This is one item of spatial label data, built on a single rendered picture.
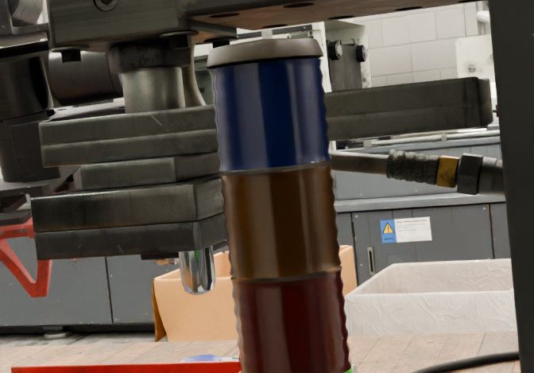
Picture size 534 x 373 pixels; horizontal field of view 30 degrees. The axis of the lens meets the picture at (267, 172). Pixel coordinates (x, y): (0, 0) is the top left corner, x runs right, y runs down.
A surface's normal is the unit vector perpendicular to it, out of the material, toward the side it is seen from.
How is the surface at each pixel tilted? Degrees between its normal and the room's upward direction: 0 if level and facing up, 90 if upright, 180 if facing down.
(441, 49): 90
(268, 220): 76
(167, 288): 90
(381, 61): 89
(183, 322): 87
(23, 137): 102
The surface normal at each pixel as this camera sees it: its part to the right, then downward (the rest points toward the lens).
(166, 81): 0.55, -0.01
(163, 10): -0.29, 0.08
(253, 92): -0.25, -0.17
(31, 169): -0.16, 0.27
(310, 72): 0.68, -0.28
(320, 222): 0.63, 0.22
